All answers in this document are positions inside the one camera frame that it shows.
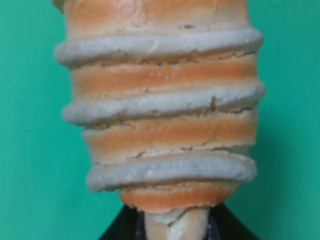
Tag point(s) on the orange spiral bread roll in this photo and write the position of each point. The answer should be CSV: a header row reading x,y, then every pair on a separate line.
x,y
167,93

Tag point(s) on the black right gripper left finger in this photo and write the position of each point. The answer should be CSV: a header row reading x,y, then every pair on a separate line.
x,y
129,224

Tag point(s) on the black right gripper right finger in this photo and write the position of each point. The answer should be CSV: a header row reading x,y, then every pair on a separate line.
x,y
224,225

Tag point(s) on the green tablecloth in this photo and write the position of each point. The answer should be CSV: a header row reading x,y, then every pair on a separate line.
x,y
43,159

